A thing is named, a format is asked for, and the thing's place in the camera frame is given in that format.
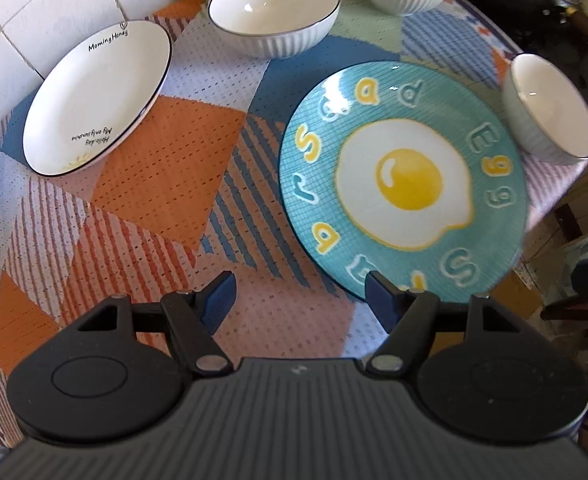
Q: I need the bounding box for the white Morning Honey plate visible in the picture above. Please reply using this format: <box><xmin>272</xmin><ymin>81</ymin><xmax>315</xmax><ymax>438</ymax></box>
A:
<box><xmin>22</xmin><ymin>20</ymin><xmax>172</xmax><ymax>177</ymax></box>

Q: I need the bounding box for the patchwork checkered tablecloth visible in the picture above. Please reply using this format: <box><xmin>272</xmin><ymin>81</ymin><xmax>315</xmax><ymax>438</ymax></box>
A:
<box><xmin>0</xmin><ymin>0</ymin><xmax>518</xmax><ymax>446</ymax></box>

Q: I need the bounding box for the teal fried egg plate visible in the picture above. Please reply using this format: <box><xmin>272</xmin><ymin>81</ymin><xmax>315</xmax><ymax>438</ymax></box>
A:
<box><xmin>279</xmin><ymin>61</ymin><xmax>528</xmax><ymax>301</ymax></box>

